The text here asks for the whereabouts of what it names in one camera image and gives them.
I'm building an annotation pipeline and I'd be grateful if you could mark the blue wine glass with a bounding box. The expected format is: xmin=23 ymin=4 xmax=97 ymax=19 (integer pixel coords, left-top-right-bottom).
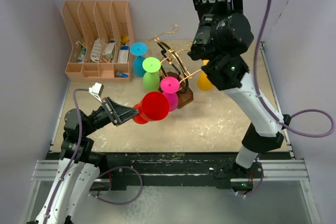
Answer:
xmin=130 ymin=42 xmax=148 ymax=78

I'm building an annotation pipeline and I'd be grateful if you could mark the white instruction card box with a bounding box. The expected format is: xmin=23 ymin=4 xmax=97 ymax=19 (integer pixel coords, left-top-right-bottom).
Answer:
xmin=117 ymin=46 xmax=129 ymax=63

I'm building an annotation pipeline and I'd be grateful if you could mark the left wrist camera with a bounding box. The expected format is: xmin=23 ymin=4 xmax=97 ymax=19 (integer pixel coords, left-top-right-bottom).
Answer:
xmin=89 ymin=82 xmax=104 ymax=103

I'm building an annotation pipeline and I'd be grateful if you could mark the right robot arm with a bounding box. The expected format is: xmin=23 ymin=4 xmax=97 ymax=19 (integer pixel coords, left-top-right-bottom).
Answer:
xmin=188 ymin=0 xmax=290 ymax=177

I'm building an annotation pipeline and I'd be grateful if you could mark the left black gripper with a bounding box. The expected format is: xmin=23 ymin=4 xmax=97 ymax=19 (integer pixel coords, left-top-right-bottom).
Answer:
xmin=83 ymin=96 xmax=140 ymax=136

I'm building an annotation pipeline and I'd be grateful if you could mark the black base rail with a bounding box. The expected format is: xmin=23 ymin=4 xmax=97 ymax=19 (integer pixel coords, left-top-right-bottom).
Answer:
xmin=47 ymin=151 xmax=292 ymax=190

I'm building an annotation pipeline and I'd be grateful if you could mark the gold and black glass rack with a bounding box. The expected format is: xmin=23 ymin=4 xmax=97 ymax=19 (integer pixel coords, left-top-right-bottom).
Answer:
xmin=148 ymin=24 xmax=194 ymax=109

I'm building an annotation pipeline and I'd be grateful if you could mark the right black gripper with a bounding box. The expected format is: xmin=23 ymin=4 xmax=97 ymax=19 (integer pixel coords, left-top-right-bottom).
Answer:
xmin=191 ymin=0 xmax=244 ymax=56

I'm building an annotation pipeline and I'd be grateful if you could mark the green wine glass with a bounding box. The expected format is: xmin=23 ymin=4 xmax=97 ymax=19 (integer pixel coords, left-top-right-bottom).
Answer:
xmin=142 ymin=57 xmax=161 ymax=92

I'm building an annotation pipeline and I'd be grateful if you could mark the pink wine glass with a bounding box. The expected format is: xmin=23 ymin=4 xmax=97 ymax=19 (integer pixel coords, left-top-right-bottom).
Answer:
xmin=160 ymin=77 xmax=180 ymax=112

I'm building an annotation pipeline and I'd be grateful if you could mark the green and white box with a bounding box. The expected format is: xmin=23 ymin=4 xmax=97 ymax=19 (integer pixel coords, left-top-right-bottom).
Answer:
xmin=102 ymin=42 xmax=115 ymax=60

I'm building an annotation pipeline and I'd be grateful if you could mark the yellow round item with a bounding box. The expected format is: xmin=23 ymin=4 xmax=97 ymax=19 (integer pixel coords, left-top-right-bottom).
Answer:
xmin=121 ymin=35 xmax=129 ymax=44

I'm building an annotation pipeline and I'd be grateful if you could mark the grey and blue stamp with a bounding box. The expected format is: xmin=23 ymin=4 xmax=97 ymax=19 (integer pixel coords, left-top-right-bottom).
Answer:
xmin=115 ymin=71 xmax=129 ymax=78

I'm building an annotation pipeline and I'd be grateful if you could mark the yellow wine glass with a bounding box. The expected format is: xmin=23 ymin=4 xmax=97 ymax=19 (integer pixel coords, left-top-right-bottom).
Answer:
xmin=197 ymin=70 xmax=215 ymax=91

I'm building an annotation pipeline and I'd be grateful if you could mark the red wine glass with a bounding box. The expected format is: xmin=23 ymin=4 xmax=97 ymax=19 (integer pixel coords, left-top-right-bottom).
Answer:
xmin=132 ymin=91 xmax=170 ymax=124

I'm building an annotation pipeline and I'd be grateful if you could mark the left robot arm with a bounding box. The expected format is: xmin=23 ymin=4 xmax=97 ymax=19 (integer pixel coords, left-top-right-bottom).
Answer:
xmin=32 ymin=97 xmax=139 ymax=223

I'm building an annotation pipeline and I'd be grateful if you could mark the peach plastic desk organizer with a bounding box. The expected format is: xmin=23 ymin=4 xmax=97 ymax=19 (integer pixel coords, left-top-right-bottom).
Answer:
xmin=61 ymin=0 xmax=135 ymax=83

